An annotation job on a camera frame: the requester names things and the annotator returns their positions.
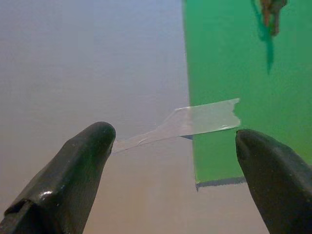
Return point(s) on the long clear tape strip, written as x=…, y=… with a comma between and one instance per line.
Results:
x=207, y=119

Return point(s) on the bunch of metal keys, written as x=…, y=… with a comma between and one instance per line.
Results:
x=274, y=14

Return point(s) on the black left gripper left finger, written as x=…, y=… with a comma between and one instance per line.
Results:
x=61, y=182

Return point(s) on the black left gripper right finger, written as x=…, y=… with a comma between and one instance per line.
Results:
x=275, y=185

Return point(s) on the green backdrop sheet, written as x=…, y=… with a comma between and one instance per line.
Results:
x=231, y=61

